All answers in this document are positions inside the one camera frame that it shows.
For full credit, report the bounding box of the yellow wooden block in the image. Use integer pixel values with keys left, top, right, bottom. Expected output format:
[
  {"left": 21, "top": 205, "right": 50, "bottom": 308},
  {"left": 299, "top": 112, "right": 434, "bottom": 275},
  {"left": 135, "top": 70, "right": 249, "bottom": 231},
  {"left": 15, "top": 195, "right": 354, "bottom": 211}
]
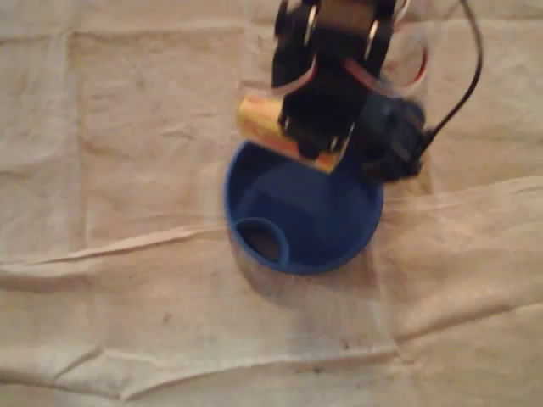
[{"left": 236, "top": 94, "right": 345, "bottom": 174}]

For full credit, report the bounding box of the blue round plastic bowl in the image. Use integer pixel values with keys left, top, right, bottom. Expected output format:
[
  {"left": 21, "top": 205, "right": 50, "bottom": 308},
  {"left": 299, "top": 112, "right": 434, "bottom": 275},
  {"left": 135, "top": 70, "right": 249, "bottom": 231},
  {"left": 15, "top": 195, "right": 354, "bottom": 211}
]
[{"left": 222, "top": 140, "right": 385, "bottom": 276}]

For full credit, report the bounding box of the beige wrinkled cloth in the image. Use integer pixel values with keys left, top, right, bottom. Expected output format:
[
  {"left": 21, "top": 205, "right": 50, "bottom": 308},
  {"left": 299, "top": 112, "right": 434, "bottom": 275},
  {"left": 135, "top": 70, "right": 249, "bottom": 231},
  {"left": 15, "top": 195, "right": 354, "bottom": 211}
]
[{"left": 0, "top": 0, "right": 543, "bottom": 407}]

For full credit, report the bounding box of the white red servo cable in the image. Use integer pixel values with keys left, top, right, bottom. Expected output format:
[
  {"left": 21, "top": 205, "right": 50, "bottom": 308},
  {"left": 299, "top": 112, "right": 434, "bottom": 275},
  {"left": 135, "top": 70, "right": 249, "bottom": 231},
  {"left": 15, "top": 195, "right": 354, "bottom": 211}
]
[{"left": 381, "top": 37, "right": 430, "bottom": 95}]

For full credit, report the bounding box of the black camera cable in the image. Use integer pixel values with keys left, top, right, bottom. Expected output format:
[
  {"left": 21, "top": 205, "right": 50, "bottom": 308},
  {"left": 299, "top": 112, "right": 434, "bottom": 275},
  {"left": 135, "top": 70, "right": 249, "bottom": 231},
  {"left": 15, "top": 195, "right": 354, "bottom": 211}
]
[{"left": 423, "top": 0, "right": 485, "bottom": 143}]

